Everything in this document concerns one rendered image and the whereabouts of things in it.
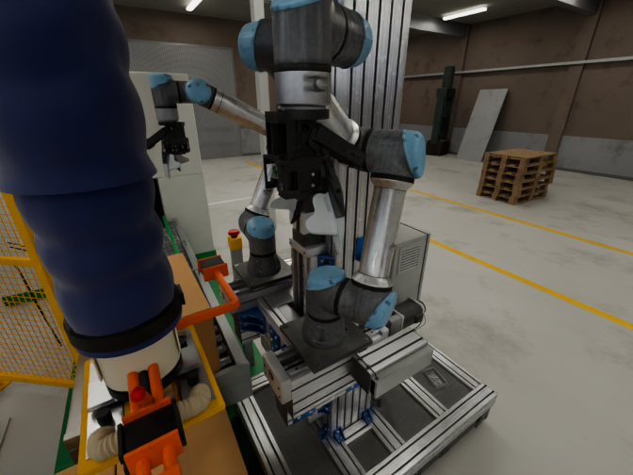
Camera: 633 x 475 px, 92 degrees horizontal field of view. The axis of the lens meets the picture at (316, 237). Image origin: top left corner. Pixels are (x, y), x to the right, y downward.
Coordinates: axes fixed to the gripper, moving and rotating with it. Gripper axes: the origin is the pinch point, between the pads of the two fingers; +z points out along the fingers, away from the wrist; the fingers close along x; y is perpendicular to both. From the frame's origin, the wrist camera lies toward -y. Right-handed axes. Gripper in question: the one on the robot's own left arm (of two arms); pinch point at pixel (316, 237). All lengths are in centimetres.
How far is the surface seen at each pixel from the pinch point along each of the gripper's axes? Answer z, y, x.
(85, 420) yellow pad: 45, 45, -27
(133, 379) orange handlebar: 33, 33, -21
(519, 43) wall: -171, -1000, -507
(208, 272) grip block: 33, 8, -57
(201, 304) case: 57, 10, -75
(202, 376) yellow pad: 45, 19, -25
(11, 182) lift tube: -9.6, 39.9, -24.0
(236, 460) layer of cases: 98, 13, -33
